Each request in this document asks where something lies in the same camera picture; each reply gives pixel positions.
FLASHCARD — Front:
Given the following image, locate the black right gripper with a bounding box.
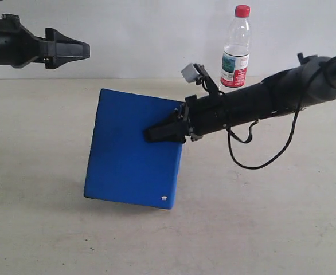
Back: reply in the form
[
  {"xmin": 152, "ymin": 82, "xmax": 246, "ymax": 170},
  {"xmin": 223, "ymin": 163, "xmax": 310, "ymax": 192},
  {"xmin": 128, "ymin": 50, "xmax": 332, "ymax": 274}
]
[{"xmin": 143, "ymin": 95, "xmax": 202, "ymax": 143}]

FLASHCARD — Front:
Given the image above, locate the blue notebook folder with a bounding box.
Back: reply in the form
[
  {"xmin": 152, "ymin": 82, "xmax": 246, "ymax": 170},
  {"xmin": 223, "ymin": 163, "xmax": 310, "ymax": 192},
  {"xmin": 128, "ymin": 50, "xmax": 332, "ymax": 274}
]
[{"xmin": 84, "ymin": 88, "xmax": 182, "ymax": 209}]

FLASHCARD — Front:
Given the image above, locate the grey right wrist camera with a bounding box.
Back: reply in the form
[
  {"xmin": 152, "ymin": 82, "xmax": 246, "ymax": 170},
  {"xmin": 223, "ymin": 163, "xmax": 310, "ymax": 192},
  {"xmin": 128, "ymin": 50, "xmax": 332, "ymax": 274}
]
[{"xmin": 181, "ymin": 63, "xmax": 201, "ymax": 83}]

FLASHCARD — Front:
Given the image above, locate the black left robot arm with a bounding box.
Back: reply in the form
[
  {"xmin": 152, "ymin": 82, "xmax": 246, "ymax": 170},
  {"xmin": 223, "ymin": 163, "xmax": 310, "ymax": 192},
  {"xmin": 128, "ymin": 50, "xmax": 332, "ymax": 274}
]
[{"xmin": 0, "ymin": 13, "xmax": 91, "ymax": 70}]

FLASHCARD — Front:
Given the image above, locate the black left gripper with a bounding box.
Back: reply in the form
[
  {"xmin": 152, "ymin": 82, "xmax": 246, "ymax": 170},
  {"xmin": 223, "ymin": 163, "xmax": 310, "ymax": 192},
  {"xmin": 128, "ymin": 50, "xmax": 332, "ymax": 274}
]
[{"xmin": 0, "ymin": 14, "xmax": 90, "ymax": 69}]

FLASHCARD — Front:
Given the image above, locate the clear plastic water bottle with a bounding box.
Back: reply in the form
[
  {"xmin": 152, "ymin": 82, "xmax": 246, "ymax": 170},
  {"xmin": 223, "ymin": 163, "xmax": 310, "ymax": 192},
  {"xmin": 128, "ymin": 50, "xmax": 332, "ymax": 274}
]
[{"xmin": 220, "ymin": 5, "xmax": 251, "ymax": 91}]

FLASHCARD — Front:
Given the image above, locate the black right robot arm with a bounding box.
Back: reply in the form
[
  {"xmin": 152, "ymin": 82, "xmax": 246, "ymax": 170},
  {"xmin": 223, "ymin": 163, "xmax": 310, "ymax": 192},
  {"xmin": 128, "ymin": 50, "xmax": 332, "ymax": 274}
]
[{"xmin": 143, "ymin": 53, "xmax": 336, "ymax": 143}]

